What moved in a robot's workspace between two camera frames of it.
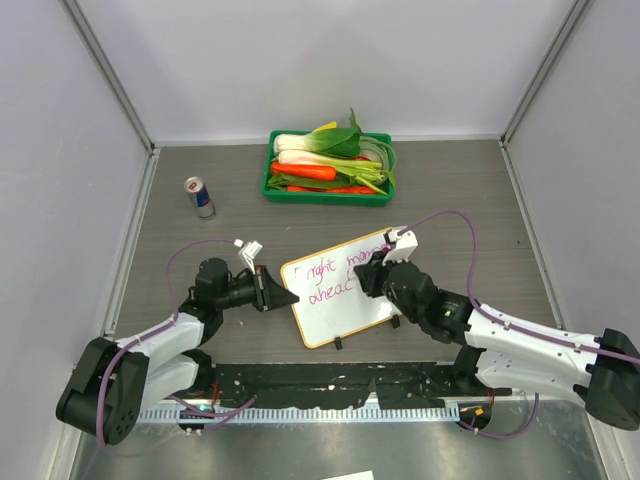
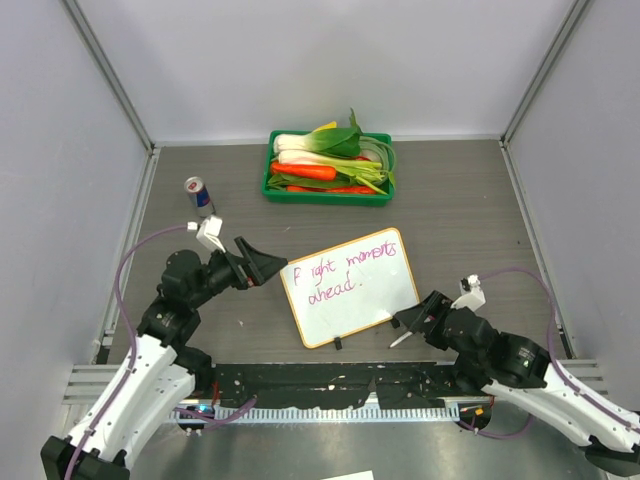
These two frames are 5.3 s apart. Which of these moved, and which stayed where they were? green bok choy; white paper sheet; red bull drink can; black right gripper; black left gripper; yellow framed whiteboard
Moved: black right gripper; black left gripper
Stayed: green bok choy; yellow framed whiteboard; white paper sheet; red bull drink can
